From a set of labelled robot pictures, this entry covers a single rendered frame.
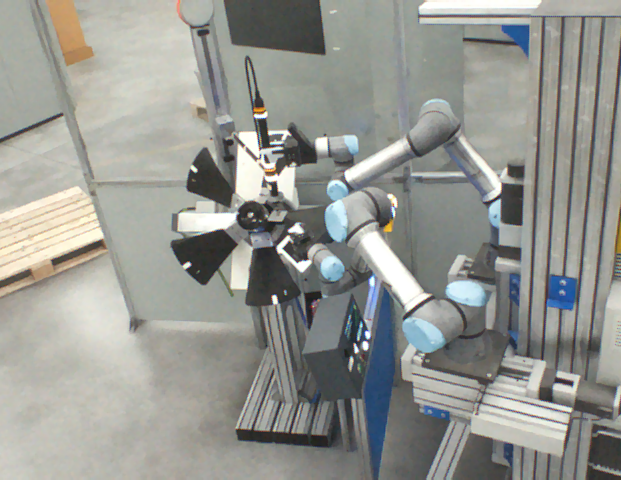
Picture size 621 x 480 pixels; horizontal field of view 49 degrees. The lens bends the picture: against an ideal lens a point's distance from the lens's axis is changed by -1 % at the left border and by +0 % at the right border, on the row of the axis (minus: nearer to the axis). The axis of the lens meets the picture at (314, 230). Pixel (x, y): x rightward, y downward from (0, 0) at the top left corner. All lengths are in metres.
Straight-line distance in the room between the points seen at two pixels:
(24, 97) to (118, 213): 4.32
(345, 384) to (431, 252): 1.64
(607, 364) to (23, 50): 6.89
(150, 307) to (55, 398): 0.73
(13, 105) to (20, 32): 0.76
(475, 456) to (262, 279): 1.14
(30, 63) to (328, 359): 6.55
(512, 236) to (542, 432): 0.58
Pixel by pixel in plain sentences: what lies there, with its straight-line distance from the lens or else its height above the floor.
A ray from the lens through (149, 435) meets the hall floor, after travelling 3.63.
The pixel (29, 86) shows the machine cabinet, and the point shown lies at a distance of 8.09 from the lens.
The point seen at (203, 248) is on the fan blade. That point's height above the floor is 1.10.
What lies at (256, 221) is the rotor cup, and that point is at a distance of 2.65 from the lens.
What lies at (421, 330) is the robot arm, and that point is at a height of 1.24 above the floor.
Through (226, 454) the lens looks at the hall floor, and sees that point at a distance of 3.42.
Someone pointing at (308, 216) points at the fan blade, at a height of 1.19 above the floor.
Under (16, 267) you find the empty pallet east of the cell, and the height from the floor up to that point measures 0.15.
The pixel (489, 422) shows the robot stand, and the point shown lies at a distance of 2.12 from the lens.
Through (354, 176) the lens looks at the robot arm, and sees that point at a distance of 2.41.
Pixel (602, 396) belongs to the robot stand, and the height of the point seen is 0.99.
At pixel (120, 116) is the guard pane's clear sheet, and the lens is 3.61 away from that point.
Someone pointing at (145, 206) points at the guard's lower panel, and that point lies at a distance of 3.79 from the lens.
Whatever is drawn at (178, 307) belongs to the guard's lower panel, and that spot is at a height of 0.15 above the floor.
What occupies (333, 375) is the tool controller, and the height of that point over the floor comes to 1.15.
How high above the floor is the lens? 2.49
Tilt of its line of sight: 31 degrees down
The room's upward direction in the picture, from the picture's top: 8 degrees counter-clockwise
